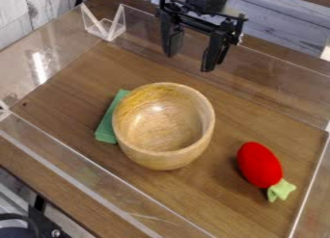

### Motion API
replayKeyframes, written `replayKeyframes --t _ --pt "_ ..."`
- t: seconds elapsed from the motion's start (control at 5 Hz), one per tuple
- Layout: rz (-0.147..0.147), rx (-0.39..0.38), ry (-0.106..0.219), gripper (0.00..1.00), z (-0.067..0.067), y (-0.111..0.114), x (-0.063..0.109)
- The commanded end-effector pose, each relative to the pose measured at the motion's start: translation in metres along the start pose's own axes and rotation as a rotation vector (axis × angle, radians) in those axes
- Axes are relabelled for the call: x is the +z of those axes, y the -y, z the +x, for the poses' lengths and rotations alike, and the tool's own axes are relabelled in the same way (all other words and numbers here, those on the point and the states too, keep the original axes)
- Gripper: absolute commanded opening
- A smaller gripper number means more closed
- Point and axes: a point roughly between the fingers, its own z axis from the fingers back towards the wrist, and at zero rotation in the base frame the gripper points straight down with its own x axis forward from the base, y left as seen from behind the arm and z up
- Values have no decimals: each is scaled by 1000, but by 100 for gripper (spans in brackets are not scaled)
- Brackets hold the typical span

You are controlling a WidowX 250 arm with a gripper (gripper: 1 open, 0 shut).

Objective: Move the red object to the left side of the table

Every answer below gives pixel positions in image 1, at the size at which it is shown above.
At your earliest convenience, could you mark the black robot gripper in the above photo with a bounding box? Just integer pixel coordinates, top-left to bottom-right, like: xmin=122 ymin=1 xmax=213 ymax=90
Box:
xmin=159 ymin=0 xmax=247 ymax=72

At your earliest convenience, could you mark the red plush strawberry toy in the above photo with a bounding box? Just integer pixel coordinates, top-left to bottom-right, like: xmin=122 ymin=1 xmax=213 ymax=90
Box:
xmin=238 ymin=142 xmax=297 ymax=202

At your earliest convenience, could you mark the wooden bowl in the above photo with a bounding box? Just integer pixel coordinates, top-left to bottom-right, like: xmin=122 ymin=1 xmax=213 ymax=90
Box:
xmin=112 ymin=82 xmax=215 ymax=171

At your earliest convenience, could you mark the green rectangular block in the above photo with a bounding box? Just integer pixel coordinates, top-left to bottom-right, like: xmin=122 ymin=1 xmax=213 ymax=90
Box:
xmin=94 ymin=90 xmax=128 ymax=144

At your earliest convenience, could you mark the black clamp under table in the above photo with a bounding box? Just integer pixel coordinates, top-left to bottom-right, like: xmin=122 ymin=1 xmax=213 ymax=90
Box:
xmin=0 ymin=202 xmax=75 ymax=238

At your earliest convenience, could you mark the clear acrylic corner bracket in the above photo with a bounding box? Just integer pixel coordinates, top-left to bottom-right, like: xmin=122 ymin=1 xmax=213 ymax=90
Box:
xmin=80 ymin=4 xmax=127 ymax=41

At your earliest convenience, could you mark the clear acrylic tray wall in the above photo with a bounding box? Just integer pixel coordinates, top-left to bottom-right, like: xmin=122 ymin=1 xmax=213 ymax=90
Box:
xmin=0 ymin=1 xmax=330 ymax=238

